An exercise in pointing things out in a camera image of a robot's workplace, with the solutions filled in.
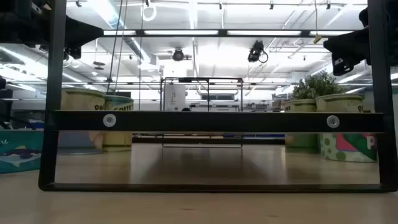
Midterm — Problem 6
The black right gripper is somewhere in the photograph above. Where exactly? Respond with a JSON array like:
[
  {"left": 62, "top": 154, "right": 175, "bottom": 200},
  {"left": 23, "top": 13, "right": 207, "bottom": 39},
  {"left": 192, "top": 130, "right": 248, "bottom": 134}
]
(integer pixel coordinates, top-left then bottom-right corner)
[{"left": 323, "top": 7, "right": 369, "bottom": 66}]

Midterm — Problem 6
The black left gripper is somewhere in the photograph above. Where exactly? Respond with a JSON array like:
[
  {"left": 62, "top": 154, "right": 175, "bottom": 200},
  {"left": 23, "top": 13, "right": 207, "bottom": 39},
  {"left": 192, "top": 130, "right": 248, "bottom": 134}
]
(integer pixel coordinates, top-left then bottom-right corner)
[{"left": 32, "top": 12, "right": 105, "bottom": 50}]

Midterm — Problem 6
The olive yellow tall can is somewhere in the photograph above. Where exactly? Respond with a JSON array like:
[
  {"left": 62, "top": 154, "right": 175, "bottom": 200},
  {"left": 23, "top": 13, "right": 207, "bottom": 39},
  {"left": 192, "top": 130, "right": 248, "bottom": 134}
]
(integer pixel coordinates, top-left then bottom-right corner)
[{"left": 315, "top": 93, "right": 365, "bottom": 113}]

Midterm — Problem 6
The blue and cream tall can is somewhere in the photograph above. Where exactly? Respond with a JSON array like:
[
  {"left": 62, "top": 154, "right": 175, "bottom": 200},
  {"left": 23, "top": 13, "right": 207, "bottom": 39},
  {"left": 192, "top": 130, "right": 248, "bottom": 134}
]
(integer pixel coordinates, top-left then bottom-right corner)
[{"left": 57, "top": 87, "right": 107, "bottom": 156}]

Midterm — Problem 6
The cream and green tall can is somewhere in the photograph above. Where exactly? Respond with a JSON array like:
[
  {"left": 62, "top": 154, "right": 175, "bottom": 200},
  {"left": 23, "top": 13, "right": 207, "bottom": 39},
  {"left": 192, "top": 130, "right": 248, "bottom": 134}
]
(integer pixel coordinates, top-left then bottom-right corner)
[{"left": 283, "top": 98, "right": 318, "bottom": 154}]

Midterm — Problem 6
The yellow carrot can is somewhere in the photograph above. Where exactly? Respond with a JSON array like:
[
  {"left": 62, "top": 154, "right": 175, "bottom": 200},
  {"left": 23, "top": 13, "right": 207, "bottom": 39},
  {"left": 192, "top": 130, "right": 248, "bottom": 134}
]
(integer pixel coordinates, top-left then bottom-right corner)
[{"left": 101, "top": 95, "right": 135, "bottom": 152}]

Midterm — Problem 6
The green polka dot can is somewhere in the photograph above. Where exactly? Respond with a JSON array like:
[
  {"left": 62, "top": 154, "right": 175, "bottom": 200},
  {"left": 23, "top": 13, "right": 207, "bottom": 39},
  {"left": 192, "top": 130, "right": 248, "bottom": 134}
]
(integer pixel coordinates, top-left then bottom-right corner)
[{"left": 318, "top": 133, "right": 379, "bottom": 163}]

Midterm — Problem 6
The yellow hanging tag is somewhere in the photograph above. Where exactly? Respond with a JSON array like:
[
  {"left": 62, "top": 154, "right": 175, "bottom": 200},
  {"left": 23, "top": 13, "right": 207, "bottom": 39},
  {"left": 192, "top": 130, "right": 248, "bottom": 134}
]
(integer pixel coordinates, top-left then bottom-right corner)
[{"left": 313, "top": 0, "right": 323, "bottom": 45}]

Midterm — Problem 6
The round black ceiling device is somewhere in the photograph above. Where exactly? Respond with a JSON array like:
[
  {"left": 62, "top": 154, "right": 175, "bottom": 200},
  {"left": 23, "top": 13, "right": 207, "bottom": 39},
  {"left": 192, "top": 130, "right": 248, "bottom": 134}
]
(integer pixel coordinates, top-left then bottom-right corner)
[{"left": 172, "top": 48, "right": 185, "bottom": 62}]

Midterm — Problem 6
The white box appliance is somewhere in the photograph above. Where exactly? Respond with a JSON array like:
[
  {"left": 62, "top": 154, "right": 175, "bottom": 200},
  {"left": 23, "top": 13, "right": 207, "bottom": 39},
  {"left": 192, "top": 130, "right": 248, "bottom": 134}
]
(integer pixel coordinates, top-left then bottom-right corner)
[{"left": 163, "top": 83, "right": 187, "bottom": 112}]

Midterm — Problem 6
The black overhead crossbar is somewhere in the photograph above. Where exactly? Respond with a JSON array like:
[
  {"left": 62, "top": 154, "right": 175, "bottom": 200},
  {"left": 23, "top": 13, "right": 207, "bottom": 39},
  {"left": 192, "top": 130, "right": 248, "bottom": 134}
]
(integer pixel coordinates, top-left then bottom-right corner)
[{"left": 102, "top": 29, "right": 371, "bottom": 39}]

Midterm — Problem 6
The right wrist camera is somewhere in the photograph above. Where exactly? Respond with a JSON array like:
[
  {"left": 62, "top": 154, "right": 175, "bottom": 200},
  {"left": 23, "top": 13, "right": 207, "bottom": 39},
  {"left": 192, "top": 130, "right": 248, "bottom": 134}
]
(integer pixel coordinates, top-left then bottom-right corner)
[{"left": 331, "top": 57, "right": 355, "bottom": 77}]

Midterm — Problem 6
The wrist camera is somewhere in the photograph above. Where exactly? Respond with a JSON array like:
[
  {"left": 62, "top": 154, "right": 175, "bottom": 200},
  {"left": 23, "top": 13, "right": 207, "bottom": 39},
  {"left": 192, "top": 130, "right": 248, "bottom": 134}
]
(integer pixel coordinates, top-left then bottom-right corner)
[
  {"left": 331, "top": 57, "right": 355, "bottom": 77},
  {"left": 63, "top": 45, "right": 82, "bottom": 60}
]

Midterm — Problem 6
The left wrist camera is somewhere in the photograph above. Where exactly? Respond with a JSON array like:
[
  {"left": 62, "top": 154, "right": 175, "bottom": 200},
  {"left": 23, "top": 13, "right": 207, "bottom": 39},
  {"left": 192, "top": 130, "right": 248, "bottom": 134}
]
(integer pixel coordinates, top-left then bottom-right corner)
[{"left": 63, "top": 45, "right": 82, "bottom": 60}]

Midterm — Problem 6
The black hanging cable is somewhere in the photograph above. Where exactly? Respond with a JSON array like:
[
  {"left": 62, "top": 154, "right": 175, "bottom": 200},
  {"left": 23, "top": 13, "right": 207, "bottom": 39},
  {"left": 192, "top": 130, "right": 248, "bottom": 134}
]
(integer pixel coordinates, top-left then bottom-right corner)
[{"left": 106, "top": 0, "right": 124, "bottom": 93}]

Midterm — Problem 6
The yellow hanging cable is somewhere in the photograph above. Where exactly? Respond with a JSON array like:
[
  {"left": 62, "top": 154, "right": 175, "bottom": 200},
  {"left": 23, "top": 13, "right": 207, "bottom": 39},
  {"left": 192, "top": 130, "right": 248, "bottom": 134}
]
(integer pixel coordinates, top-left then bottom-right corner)
[{"left": 114, "top": 0, "right": 129, "bottom": 91}]

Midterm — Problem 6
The white ring ceiling lamp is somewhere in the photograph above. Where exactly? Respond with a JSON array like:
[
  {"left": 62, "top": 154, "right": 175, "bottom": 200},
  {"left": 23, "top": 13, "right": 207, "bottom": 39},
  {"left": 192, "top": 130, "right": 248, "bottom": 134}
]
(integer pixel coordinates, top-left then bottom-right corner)
[{"left": 141, "top": 4, "right": 158, "bottom": 22}]

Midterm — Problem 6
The thin vertical hanging cable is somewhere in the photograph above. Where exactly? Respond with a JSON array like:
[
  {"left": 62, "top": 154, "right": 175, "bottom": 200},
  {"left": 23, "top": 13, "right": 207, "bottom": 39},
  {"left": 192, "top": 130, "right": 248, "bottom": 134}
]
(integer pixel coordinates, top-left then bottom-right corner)
[{"left": 138, "top": 0, "right": 145, "bottom": 111}]

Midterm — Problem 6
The black ceiling camera with cable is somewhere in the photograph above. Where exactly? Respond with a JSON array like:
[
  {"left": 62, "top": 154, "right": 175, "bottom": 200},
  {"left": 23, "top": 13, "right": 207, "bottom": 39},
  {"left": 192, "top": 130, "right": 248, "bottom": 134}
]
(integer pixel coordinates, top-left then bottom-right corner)
[{"left": 247, "top": 39, "right": 269, "bottom": 64}]

